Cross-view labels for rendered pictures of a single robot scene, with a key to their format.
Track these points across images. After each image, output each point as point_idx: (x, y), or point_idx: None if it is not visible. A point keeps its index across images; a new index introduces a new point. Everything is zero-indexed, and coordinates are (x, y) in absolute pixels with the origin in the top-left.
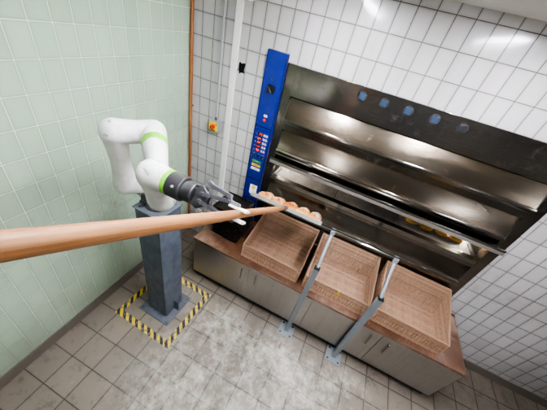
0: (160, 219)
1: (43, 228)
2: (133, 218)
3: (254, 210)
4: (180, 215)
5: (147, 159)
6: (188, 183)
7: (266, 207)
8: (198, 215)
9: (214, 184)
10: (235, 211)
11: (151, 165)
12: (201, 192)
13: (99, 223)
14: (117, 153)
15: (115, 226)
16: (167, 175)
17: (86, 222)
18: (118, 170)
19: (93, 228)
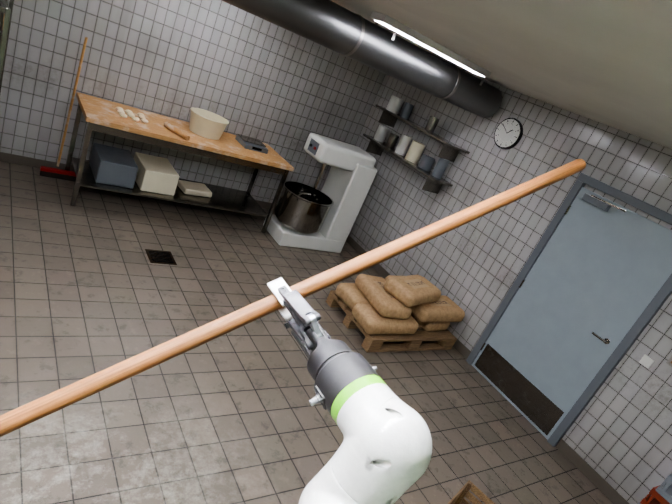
0: (451, 215)
1: (514, 188)
2: (472, 210)
3: (201, 326)
4: (428, 227)
5: (415, 423)
6: (346, 348)
7: (68, 387)
8: (403, 236)
9: (305, 315)
10: (303, 281)
11: (408, 406)
12: (327, 333)
13: (493, 198)
14: None
15: (484, 200)
16: (380, 378)
17: (499, 197)
18: None
19: (495, 195)
